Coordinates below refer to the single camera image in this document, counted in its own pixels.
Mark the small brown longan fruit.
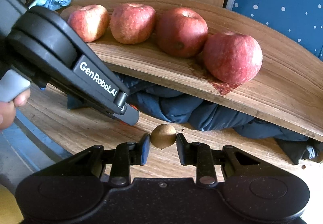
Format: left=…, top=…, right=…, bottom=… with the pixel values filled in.
left=150, top=124, right=176, bottom=149

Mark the yellow lemon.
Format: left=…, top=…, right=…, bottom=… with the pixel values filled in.
left=0, top=185, right=24, bottom=224

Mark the person's left hand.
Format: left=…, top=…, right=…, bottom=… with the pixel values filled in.
left=0, top=89, right=31, bottom=130

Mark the dark blue crumpled cloth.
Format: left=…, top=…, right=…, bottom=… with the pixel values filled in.
left=66, top=72, right=323, bottom=165

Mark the red apple far left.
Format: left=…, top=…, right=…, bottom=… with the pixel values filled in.
left=67, top=4, right=109, bottom=43

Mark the steel rectangular tray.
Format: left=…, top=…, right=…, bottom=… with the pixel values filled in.
left=1, top=110, right=72, bottom=193

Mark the red apple far right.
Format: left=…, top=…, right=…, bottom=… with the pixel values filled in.
left=202, top=32, right=263, bottom=84

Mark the wooden curved shelf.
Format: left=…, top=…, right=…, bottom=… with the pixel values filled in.
left=72, top=0, right=322, bottom=140

